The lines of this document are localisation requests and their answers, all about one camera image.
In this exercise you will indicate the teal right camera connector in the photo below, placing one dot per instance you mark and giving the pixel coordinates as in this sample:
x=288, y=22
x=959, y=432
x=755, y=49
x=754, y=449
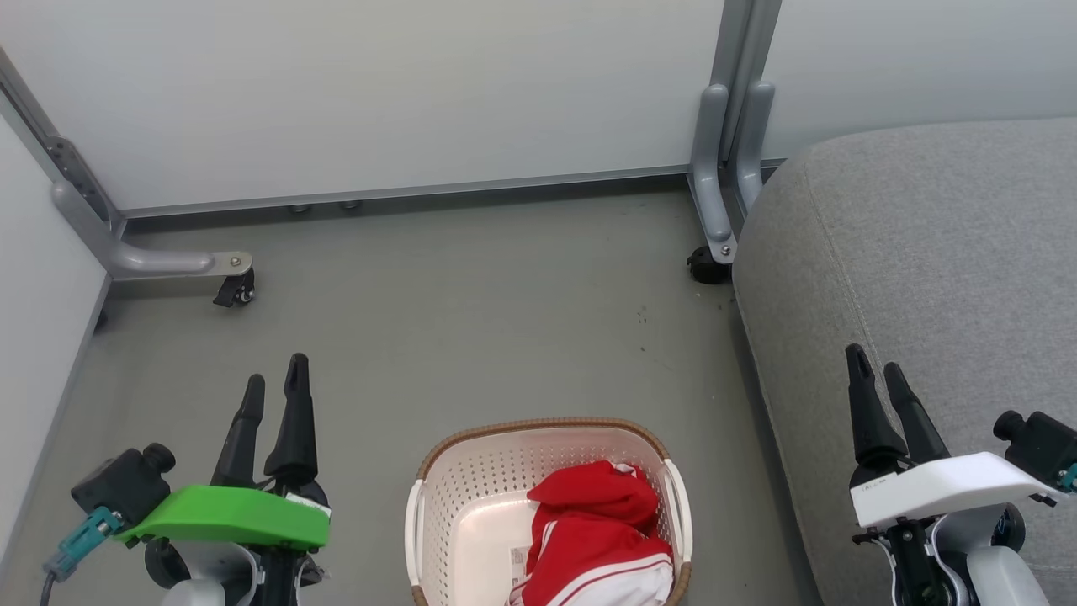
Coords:
x=1070, y=478

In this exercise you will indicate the red white striped shirt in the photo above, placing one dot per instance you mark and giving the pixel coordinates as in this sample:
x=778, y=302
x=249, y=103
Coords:
x=597, y=564

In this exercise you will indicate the teal left camera connector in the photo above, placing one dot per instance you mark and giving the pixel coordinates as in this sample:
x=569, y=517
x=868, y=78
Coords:
x=84, y=539

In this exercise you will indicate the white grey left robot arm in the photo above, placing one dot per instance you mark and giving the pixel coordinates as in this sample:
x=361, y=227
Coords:
x=210, y=576

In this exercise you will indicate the grey fabric sofa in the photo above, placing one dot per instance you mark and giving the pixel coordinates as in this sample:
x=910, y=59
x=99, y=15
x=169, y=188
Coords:
x=917, y=278

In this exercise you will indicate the grey partition bottom rail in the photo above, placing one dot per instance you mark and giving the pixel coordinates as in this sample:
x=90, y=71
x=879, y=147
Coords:
x=404, y=190

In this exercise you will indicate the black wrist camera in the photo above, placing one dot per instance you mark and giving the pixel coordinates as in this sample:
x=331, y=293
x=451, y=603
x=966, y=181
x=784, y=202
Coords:
x=1043, y=442
x=126, y=484

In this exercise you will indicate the black caster wheel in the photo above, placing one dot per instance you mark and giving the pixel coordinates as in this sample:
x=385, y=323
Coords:
x=707, y=268
x=236, y=290

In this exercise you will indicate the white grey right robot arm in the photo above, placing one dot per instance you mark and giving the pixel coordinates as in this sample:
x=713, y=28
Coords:
x=984, y=564

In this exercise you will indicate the paper label sticker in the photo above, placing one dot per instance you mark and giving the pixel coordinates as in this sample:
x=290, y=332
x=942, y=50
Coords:
x=518, y=568

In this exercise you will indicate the grey partition leg with bracket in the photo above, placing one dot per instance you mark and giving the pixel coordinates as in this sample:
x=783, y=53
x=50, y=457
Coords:
x=135, y=259

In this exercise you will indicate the teal camera connector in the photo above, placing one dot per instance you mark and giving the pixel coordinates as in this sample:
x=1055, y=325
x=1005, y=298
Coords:
x=1070, y=478
x=84, y=539

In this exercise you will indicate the white perforated laundry basket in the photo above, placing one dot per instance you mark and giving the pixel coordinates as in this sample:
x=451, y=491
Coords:
x=471, y=522

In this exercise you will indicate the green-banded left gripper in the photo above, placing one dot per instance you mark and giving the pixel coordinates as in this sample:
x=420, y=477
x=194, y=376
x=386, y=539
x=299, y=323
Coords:
x=227, y=518

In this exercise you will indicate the grey partition leg centre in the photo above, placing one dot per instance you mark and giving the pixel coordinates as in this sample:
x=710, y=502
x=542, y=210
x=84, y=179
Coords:
x=715, y=151

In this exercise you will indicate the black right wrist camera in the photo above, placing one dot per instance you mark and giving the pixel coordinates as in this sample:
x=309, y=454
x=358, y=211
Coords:
x=1043, y=442

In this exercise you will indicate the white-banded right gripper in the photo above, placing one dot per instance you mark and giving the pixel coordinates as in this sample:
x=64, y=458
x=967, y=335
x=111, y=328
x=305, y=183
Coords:
x=942, y=488

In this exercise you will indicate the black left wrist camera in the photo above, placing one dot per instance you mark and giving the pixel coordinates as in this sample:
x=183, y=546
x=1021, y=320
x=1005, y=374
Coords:
x=126, y=484

